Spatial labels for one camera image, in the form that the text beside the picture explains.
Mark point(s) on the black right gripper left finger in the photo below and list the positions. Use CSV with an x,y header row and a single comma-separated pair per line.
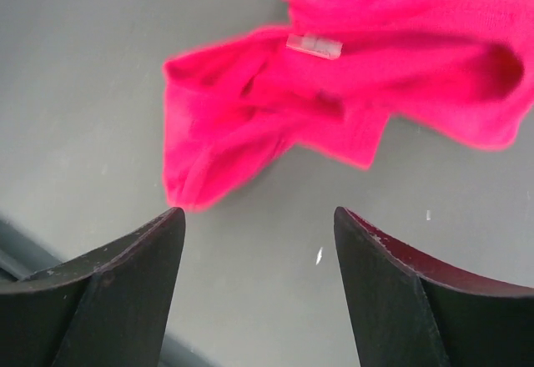
x,y
108,307

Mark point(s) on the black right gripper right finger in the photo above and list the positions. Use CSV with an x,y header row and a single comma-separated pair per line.
x,y
408,308

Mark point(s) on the red t shirt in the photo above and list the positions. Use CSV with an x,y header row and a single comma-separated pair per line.
x,y
332,78

